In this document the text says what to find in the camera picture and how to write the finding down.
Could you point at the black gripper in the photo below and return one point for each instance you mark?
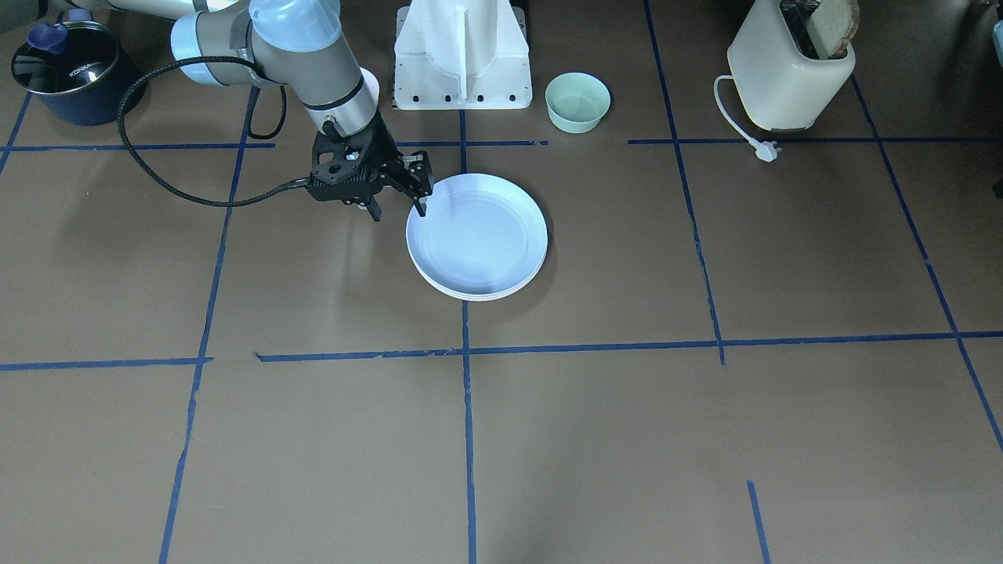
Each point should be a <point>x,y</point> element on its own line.
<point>386,155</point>

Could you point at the light blue plate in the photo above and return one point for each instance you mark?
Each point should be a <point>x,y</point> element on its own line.
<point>473,216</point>

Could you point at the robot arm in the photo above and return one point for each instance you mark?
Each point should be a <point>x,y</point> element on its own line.
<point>294,45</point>

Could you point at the cream white plate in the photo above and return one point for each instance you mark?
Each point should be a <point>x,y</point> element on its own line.
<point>477,280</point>

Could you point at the pink bowl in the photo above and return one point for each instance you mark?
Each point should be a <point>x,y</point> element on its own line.
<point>372,84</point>

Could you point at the green bowl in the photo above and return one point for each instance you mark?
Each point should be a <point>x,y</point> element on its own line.
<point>577,102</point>

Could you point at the dark blue saucepan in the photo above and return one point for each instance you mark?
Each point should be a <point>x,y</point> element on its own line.
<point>78,69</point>

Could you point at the cream toaster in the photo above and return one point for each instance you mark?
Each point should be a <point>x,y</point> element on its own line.
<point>782,83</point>

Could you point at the bread slice in toaster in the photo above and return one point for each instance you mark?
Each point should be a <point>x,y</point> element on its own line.
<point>832,26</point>

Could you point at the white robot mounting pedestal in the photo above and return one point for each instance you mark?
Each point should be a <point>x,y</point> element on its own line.
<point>461,55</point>

